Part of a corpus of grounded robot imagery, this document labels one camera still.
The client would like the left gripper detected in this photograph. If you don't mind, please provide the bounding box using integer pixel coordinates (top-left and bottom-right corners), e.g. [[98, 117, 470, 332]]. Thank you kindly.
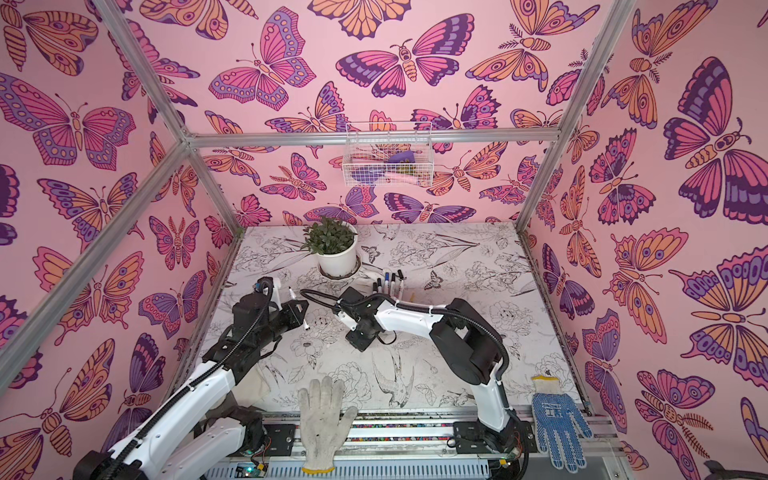
[[253, 298, 308, 352]]

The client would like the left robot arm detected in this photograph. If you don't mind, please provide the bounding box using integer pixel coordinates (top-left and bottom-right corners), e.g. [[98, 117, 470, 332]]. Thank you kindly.
[[73, 277, 309, 479]]

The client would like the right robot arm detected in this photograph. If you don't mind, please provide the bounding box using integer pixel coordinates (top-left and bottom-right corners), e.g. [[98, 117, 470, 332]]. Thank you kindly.
[[331, 287, 521, 453]]

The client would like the white plant pot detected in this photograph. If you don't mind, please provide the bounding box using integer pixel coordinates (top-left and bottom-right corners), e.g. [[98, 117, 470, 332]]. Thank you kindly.
[[316, 222, 358, 276]]

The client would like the green plant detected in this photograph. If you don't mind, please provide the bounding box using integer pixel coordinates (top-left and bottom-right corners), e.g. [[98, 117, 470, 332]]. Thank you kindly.
[[303, 217, 356, 255]]

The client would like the white knit glove front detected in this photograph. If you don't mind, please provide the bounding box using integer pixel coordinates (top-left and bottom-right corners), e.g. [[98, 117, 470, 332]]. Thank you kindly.
[[298, 376, 358, 475]]

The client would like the green circuit board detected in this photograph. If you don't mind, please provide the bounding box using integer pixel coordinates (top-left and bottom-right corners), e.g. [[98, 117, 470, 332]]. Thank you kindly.
[[235, 462, 266, 479]]

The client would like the blue dotted glove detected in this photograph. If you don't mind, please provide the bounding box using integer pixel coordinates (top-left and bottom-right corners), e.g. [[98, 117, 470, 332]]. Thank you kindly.
[[531, 375, 594, 474]]

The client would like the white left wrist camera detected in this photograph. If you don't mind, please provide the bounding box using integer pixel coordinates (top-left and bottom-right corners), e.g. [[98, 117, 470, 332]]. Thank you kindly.
[[253, 276, 282, 309]]

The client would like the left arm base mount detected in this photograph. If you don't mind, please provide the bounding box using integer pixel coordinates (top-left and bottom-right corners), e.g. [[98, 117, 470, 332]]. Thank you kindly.
[[209, 404, 298, 463]]

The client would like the white wire basket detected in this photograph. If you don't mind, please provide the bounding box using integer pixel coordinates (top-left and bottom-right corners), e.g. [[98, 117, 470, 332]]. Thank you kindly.
[[340, 121, 435, 188]]

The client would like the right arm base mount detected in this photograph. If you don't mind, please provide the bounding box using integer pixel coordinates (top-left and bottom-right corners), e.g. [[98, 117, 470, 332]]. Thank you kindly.
[[452, 419, 538, 455]]

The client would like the aluminium frame rail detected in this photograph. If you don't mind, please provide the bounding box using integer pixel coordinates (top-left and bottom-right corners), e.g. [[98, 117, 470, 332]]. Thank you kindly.
[[187, 128, 560, 149]]

